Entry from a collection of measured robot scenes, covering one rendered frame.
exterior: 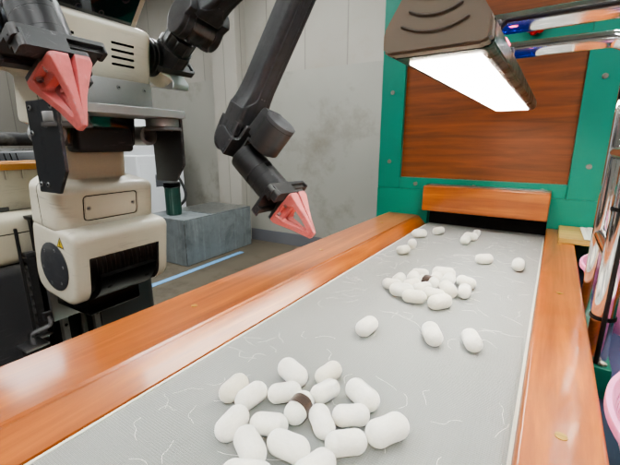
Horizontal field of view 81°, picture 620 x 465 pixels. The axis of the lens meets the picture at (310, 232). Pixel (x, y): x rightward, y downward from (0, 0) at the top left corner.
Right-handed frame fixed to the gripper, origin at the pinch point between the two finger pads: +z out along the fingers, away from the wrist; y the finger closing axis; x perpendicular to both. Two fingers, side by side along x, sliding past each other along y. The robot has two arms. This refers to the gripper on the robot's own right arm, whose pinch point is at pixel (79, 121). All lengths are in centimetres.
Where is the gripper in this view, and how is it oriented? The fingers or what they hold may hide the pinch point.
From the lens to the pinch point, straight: 52.1
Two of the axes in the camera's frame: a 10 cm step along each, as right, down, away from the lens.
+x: -7.7, 3.4, 5.4
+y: 5.0, -2.0, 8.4
